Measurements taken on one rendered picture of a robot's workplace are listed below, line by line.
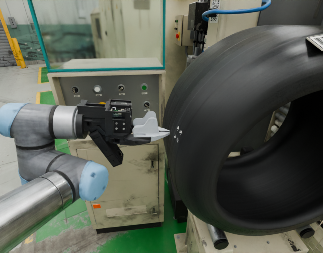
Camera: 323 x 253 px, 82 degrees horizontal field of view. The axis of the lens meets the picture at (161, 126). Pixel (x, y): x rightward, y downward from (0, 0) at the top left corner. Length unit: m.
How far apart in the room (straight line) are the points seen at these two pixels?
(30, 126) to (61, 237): 1.48
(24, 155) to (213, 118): 0.40
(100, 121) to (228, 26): 0.51
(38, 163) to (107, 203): 1.03
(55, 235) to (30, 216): 1.56
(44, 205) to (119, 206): 1.14
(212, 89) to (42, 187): 0.34
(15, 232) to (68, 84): 0.81
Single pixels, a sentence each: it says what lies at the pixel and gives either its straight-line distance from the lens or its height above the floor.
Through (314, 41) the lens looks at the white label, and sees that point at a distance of 0.41.
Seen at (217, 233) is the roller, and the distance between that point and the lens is 0.67.
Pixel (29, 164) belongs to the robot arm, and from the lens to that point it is 0.49.
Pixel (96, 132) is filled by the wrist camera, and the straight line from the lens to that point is 0.45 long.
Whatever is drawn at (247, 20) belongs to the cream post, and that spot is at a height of 1.48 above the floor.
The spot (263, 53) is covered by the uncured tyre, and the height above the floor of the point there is 1.43.
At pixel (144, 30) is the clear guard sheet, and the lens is 0.94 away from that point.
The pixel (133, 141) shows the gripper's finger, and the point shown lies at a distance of 0.42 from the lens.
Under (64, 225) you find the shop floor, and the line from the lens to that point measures 1.93.
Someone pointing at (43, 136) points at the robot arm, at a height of 1.26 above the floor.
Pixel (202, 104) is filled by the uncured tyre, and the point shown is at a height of 1.34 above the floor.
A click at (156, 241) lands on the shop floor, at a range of 1.69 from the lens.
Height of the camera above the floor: 1.48
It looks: 29 degrees down
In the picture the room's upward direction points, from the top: straight up
